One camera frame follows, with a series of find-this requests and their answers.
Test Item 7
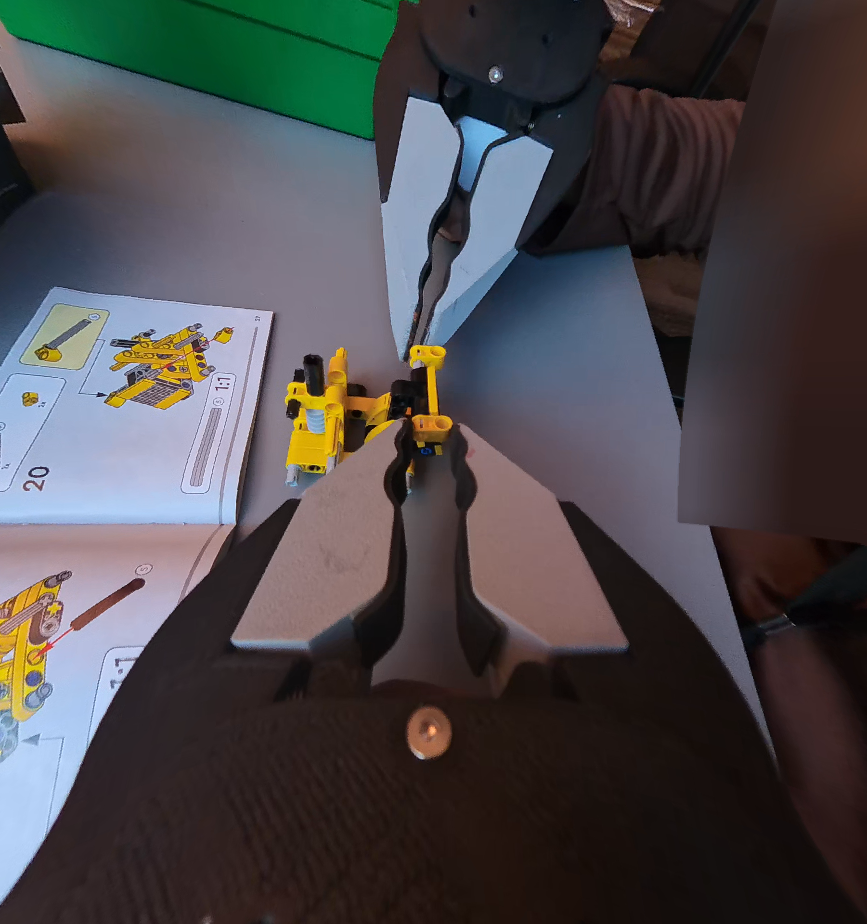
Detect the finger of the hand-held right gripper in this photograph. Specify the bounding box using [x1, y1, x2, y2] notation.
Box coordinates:
[423, 115, 557, 347]
[379, 96, 465, 353]

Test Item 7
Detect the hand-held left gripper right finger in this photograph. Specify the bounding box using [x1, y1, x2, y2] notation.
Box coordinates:
[451, 422, 631, 697]

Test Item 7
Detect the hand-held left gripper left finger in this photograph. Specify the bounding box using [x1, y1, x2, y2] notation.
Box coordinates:
[230, 419, 411, 685]

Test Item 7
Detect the yellow lego vehicle model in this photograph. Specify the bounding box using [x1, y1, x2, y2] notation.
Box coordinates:
[283, 344, 449, 493]

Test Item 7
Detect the person's right forearm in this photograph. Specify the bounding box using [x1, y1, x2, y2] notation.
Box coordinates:
[542, 85, 746, 262]

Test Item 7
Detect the lego instruction booklet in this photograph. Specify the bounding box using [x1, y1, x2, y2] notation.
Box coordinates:
[0, 286, 276, 833]

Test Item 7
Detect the green plastic storage bin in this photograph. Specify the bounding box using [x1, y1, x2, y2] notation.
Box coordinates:
[0, 0, 405, 140]

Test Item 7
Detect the person's brown jacket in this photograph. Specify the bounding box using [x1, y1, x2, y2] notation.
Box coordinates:
[711, 526, 867, 924]

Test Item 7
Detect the black strap with metal buckle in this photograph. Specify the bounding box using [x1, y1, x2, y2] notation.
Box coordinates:
[738, 547, 867, 652]

